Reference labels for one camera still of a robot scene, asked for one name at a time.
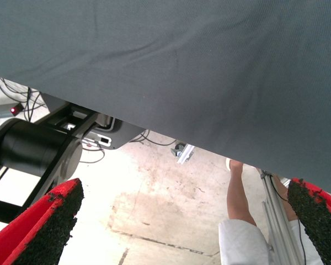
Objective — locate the aluminium table leg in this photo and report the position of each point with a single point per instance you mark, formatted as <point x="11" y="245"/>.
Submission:
<point x="278" y="229"/>

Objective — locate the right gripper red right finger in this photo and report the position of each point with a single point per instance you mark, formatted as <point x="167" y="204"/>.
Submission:
<point x="320" y="220"/>

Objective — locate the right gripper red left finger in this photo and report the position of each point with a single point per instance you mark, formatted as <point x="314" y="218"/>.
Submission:
<point x="30" y="237"/>

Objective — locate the dark grey table cloth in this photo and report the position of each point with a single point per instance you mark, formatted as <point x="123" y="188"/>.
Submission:
<point x="182" y="69"/>

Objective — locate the short aluminium profile piece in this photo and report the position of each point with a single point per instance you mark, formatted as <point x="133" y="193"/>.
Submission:
<point x="186" y="156"/>

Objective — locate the grey caster wheel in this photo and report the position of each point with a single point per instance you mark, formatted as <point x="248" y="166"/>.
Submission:
<point x="178" y="150"/>

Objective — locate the bare person leg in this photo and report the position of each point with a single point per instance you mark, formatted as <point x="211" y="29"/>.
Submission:
<point x="285" y="201"/>
<point x="237" y="198"/>

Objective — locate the white shorts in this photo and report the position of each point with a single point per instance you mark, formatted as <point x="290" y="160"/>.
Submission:
<point x="240" y="243"/>

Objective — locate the small box with red light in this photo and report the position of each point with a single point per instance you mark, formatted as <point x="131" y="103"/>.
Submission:
<point x="14" y="111"/>

